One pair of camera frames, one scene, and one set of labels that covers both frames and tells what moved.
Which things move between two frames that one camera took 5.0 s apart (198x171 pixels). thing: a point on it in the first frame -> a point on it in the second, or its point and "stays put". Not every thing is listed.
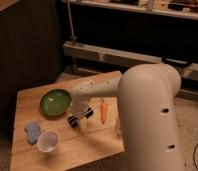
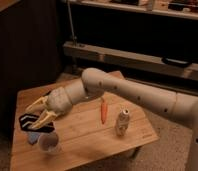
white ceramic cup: (48, 142) stays put
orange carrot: (103, 110) stays put
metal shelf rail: (193, 72) stays put
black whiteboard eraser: (73, 118) -> (27, 120)
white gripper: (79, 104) -> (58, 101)
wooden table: (47, 135) stays put
